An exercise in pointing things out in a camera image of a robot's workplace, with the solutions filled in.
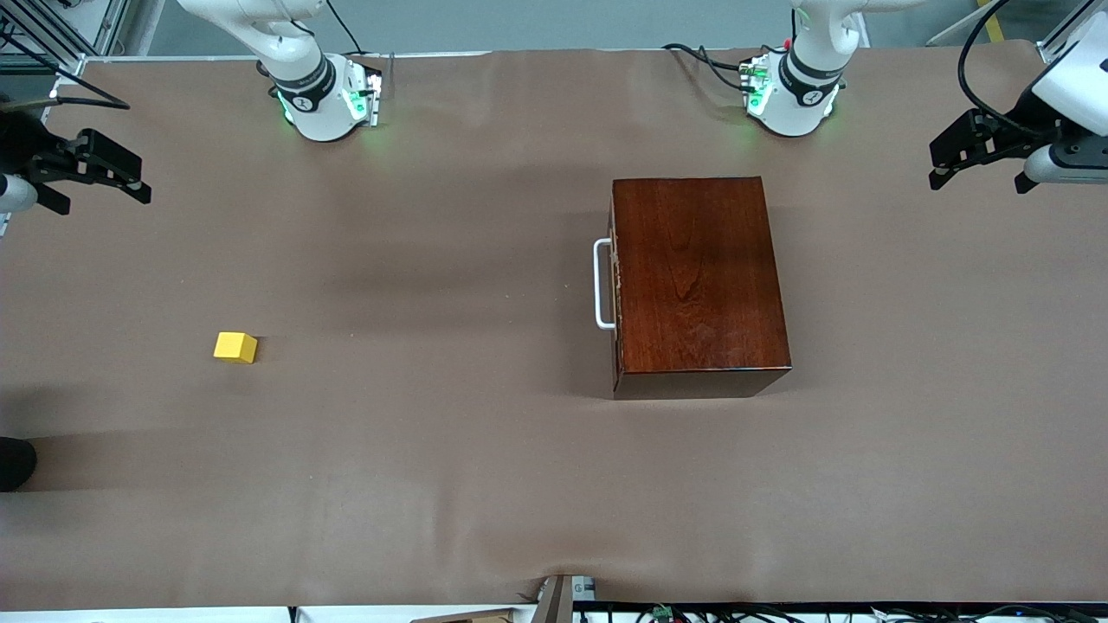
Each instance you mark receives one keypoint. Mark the slanted aluminium profile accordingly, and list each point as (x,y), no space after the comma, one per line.
(1052,48)

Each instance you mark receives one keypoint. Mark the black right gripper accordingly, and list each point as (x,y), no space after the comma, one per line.
(24,143)

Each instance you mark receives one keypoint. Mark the brown table cover sheet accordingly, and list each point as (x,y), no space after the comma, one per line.
(346,484)

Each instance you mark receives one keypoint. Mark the yellow block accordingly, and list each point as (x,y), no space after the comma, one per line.
(235,348)

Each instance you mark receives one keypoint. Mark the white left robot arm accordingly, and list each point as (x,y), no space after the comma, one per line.
(805,91)

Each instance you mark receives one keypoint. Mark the aluminium frame with struts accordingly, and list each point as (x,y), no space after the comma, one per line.
(117,22)

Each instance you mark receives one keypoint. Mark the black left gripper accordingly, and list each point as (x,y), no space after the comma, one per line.
(1027,114)

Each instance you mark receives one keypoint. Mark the dark wooden cabinet box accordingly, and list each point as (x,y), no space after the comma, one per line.
(701,277)

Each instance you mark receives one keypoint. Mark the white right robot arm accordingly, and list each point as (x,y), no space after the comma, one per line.
(303,104)

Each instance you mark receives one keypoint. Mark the black rounded object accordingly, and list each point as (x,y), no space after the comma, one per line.
(16,465)

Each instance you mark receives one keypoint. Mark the small grey box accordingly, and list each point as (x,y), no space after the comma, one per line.
(584,588)

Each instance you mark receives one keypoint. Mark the upright wooden strip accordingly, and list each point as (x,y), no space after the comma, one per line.
(558,601)

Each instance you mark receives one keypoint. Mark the yellow floor tape strip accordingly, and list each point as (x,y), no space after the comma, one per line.
(993,22)

